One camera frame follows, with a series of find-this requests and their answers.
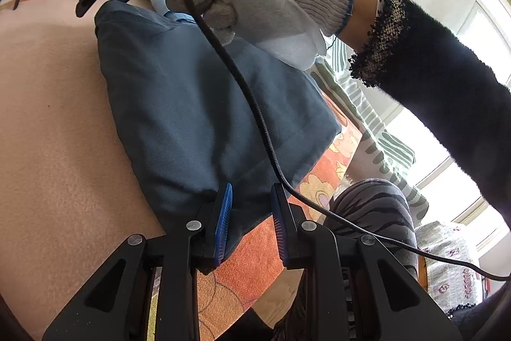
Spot folded light blue jeans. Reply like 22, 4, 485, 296
150, 0, 196, 24

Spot right dark sleeve forearm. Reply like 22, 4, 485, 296
339, 0, 510, 221

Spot green white patterned cushion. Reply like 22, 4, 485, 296
308, 41, 429, 227

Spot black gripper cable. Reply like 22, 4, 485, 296
175, 0, 511, 282

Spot black pants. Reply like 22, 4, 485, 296
95, 0, 340, 252

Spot orange floral bedsheet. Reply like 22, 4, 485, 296
0, 0, 365, 341

